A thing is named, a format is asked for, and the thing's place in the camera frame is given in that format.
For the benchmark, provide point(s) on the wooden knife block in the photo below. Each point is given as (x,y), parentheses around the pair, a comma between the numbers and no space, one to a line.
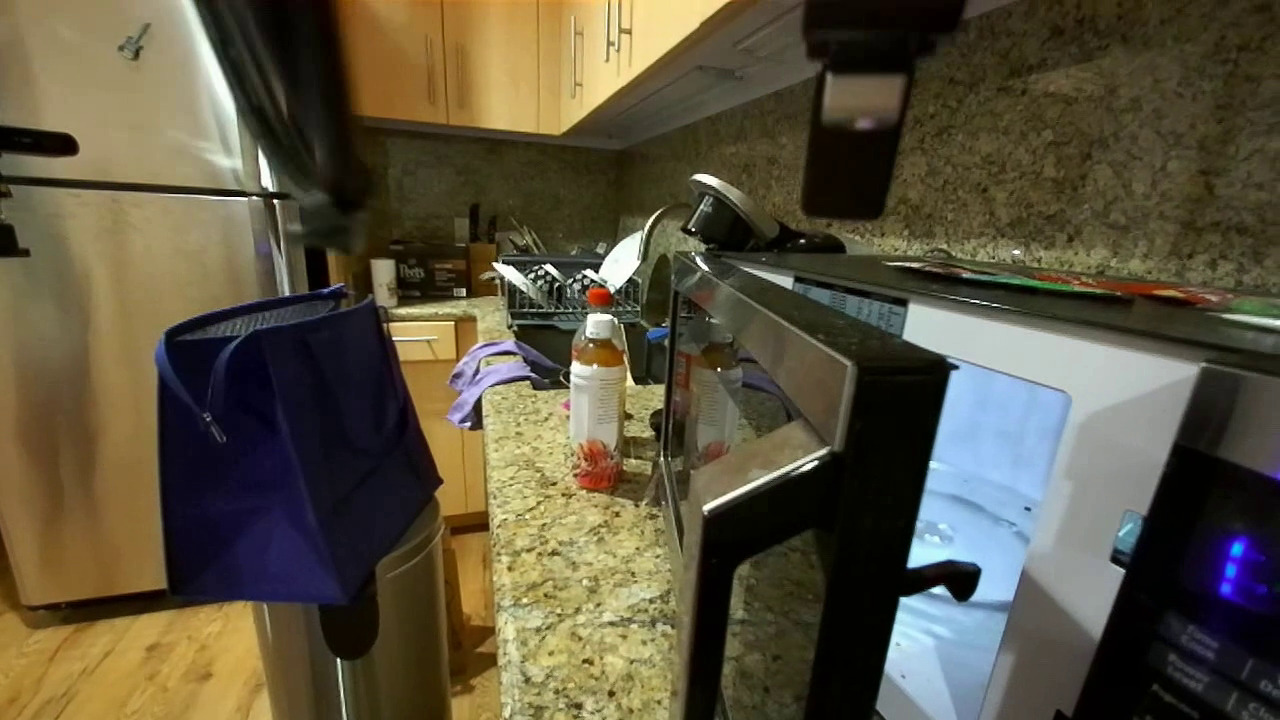
(481,261)

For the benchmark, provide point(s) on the wooden base cabinet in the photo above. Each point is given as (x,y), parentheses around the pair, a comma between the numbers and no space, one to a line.
(446,441)

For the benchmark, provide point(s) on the flat pamphlet on microwave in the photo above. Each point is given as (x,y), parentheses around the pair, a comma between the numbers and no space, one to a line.
(1055,280)

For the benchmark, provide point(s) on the dish rack with dishes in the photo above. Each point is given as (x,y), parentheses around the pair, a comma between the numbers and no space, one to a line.
(547,280)

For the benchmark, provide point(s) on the stainless steel microwave body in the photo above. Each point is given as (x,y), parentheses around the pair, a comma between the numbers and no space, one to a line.
(1144,441)

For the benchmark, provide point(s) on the white plate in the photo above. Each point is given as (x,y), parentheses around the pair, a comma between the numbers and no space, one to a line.
(621,258)

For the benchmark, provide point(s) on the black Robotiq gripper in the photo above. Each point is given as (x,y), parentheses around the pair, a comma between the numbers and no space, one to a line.
(881,28)

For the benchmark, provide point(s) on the stainless steel refrigerator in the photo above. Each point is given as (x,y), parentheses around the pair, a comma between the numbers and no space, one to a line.
(93,345)

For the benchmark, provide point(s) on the stainless steel trash can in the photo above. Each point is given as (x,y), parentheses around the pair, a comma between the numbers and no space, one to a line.
(407,640)

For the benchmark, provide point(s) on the white cup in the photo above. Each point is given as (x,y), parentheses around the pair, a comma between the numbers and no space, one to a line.
(381,280)

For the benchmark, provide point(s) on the small dark countertop appliance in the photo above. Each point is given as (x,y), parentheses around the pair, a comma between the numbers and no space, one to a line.
(431,274)

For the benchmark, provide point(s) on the purple cloth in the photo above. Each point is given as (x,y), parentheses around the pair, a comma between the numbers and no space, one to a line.
(487,369)

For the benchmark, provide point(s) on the tea bottle with white label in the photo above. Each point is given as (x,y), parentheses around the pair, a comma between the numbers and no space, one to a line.
(597,395)

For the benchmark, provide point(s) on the blue fabric bag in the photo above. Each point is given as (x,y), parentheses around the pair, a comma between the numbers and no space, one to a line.
(286,441)

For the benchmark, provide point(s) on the wooden upper cabinets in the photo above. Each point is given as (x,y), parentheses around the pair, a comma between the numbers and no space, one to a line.
(506,62)

